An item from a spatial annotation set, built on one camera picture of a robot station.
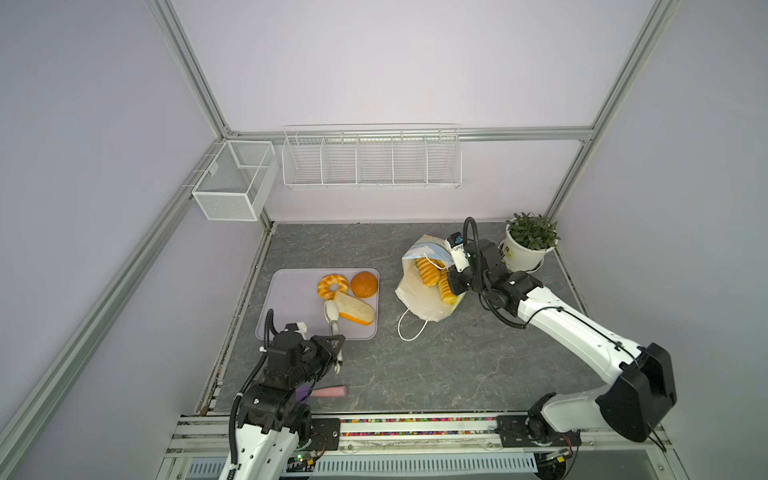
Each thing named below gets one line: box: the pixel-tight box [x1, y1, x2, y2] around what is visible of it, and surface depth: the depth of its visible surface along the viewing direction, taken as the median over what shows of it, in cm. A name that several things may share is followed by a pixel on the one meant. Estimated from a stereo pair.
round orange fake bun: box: [351, 271, 378, 299], surface depth 100 cm
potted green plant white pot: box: [498, 212, 561, 273], surface depth 98 cm
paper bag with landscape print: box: [395, 235, 466, 323], surface depth 92 cm
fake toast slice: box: [334, 291, 375, 326], surface depth 90 cm
